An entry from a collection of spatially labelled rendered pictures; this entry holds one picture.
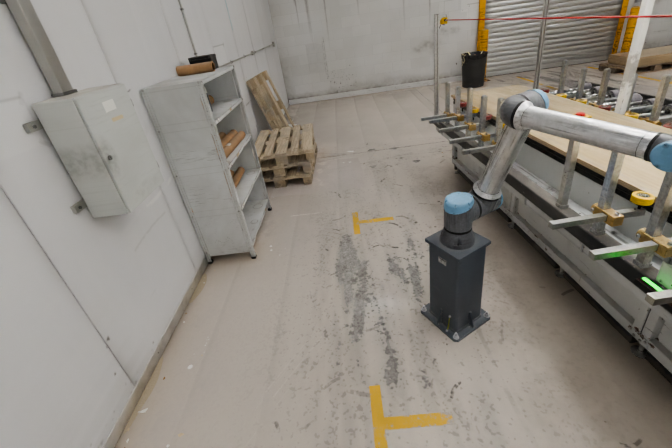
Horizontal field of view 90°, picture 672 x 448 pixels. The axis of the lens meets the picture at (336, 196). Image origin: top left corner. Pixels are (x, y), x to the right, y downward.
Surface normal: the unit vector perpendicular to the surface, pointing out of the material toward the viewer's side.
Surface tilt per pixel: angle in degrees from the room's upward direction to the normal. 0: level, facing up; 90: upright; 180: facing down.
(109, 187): 90
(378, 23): 90
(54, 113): 90
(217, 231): 90
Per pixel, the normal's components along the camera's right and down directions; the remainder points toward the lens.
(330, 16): 0.00, 0.47
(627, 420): -0.14, -0.88
